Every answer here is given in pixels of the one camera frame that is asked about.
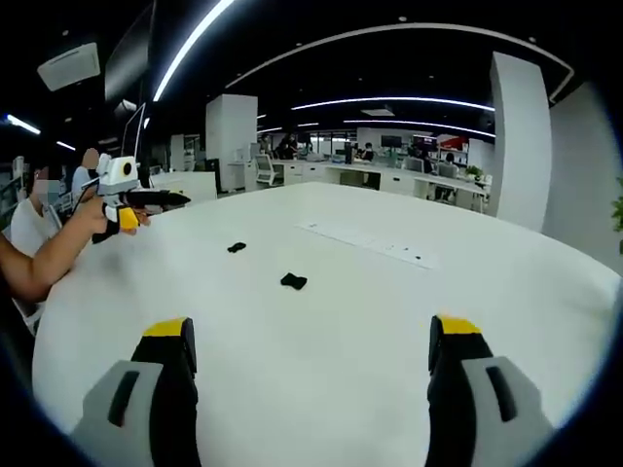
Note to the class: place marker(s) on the white office chair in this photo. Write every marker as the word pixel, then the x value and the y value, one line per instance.
pixel 265 171

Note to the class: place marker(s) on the black plastic buckle part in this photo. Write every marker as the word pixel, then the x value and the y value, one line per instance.
pixel 237 247
pixel 293 280

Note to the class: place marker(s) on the computer monitor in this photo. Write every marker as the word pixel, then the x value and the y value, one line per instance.
pixel 134 131

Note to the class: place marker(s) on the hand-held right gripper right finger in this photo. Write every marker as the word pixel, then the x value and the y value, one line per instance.
pixel 479 389

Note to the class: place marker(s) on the ceiling air conditioner unit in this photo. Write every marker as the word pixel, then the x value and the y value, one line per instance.
pixel 69 65

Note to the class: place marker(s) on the black flat object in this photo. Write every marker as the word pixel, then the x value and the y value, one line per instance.
pixel 158 197

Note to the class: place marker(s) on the white square pillar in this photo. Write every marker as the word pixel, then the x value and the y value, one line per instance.
pixel 521 146
pixel 231 141

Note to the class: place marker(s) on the row of white desks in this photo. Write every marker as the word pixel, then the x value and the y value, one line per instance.
pixel 389 177

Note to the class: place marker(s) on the small green desk plant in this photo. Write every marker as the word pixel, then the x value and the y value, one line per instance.
pixel 473 171

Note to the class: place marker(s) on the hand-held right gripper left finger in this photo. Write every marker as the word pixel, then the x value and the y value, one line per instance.
pixel 146 389

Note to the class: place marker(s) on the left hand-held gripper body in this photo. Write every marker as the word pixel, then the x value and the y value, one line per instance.
pixel 117 175

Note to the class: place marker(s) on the long ceiling light strip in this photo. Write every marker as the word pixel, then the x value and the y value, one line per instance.
pixel 192 44

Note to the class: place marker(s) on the green potted plant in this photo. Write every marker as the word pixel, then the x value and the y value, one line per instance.
pixel 618 219

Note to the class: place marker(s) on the person's left hand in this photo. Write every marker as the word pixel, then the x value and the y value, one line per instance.
pixel 95 214

